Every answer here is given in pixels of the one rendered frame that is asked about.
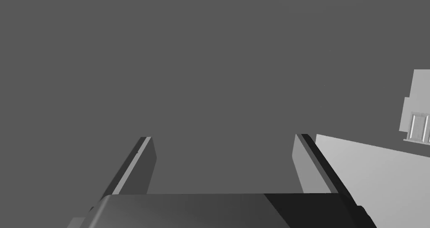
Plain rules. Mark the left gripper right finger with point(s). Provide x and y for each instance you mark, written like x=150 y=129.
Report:
x=310 y=169

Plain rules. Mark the pale panelled door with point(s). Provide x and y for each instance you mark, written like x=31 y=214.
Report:
x=419 y=127

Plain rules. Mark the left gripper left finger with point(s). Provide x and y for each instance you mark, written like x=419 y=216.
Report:
x=139 y=170

